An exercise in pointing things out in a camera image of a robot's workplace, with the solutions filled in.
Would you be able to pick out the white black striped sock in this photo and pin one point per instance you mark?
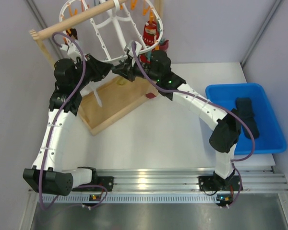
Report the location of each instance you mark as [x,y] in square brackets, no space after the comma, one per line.
[91,88]

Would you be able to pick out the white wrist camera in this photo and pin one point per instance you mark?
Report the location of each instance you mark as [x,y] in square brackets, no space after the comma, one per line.
[72,51]
[133,48]

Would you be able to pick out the dark navy sock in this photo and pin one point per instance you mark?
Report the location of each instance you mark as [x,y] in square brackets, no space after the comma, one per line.
[246,114]

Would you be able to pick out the striped maroon sock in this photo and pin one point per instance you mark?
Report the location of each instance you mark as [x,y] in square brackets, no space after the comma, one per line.
[163,45]
[150,95]

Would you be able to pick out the brown argyle sock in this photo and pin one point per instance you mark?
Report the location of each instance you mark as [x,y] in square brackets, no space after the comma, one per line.
[72,32]

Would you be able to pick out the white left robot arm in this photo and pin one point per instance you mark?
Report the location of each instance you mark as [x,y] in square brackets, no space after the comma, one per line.
[46,174]

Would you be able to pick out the orange clothes peg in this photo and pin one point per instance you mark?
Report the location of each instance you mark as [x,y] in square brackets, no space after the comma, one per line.
[146,8]

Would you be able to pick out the aluminium mounting rail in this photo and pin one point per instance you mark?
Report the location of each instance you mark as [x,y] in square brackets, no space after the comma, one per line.
[177,186]

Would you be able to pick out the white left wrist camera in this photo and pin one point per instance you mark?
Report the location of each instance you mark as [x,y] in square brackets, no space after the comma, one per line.
[72,51]

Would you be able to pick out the wooden hanger stand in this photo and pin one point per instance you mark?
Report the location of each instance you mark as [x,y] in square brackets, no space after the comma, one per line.
[117,101]

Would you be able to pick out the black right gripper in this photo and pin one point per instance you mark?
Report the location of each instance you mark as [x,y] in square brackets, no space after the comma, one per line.
[126,71]

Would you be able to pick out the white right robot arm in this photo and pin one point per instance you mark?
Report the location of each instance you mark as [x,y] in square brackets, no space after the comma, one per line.
[224,125]

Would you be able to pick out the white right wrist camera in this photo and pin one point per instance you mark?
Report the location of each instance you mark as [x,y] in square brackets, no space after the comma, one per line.
[133,48]

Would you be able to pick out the blue plastic bin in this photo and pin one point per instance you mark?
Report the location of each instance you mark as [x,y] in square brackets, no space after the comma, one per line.
[269,138]

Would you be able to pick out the white round clip hanger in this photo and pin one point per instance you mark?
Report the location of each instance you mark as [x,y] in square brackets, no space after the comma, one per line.
[106,35]

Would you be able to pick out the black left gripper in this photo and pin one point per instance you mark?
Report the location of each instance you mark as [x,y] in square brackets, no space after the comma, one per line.
[100,69]

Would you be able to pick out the red christmas sock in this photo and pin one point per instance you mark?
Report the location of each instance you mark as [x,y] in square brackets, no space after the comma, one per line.
[150,33]

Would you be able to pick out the yellow sock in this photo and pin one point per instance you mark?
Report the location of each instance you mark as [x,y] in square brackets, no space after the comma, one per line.
[121,82]

